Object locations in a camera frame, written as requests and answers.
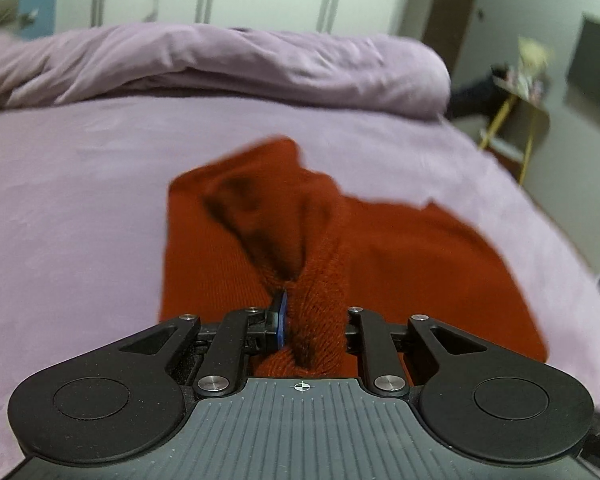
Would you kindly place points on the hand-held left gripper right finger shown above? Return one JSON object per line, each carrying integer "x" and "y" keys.
{"x": 367, "y": 332}

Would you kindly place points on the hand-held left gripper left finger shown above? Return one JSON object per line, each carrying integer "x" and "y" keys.
{"x": 280, "y": 317}

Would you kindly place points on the rust red buttoned cardigan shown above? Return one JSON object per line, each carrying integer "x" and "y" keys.
{"x": 410, "y": 260}

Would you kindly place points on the dark clothes pile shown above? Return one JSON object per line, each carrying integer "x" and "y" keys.
{"x": 480, "y": 92}

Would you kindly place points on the bed with purple sheet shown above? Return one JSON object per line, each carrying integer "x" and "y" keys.
{"x": 70, "y": 210}

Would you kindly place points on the purple duvet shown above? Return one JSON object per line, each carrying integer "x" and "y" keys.
{"x": 220, "y": 65}

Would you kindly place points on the side table with yellow legs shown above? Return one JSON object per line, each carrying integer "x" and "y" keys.
{"x": 527, "y": 115}

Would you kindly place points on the cream paper bouquet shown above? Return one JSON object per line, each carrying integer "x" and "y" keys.
{"x": 532, "y": 57}

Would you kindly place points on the brown wooden pillar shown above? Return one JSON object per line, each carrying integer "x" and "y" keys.
{"x": 452, "y": 10}

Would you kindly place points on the wall-mounted black screen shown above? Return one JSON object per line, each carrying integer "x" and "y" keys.
{"x": 597, "y": 60}

